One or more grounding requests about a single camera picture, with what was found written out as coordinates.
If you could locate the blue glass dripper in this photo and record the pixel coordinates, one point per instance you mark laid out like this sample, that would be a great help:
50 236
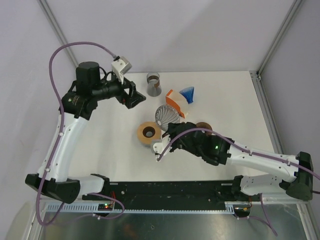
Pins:
188 94

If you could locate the glass server pitcher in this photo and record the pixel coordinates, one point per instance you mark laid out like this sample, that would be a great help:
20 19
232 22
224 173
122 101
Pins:
146 145

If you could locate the white slotted cable duct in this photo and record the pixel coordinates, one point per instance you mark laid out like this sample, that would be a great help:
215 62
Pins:
106 207

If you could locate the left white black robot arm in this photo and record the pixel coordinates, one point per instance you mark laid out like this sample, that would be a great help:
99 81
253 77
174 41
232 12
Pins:
52 179

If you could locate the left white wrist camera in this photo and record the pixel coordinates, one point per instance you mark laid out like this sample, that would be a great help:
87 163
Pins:
120 66

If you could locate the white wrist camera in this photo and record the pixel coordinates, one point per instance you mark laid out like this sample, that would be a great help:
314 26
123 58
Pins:
120 66
158 146

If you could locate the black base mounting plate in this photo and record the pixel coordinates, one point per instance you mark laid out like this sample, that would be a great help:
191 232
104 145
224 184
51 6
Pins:
177 195

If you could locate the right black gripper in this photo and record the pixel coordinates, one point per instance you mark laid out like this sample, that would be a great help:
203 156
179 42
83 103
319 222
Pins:
172 128

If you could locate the glass carafe with brown band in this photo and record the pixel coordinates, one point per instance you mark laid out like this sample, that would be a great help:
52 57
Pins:
153 84

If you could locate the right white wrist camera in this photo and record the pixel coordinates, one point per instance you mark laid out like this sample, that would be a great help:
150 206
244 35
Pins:
158 146

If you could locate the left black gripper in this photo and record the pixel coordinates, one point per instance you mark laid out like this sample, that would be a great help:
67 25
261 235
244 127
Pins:
134 97

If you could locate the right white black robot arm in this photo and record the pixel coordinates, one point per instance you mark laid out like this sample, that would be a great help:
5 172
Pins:
291 174

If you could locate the clear glass dripper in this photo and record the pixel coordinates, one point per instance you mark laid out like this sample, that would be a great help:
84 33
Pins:
164 115

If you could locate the orange coffee filter box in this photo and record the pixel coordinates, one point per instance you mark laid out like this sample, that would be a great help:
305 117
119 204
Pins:
178 102

